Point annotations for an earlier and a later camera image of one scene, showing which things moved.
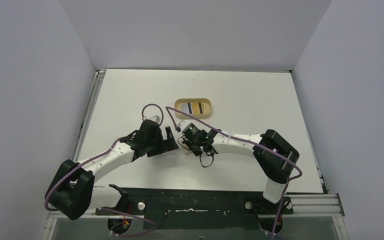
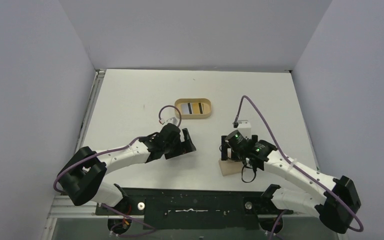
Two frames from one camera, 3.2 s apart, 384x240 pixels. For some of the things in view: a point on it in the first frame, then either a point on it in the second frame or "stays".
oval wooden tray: [200, 107] stays
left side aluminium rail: [88, 107] stays
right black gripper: [189, 143] → [227, 149]
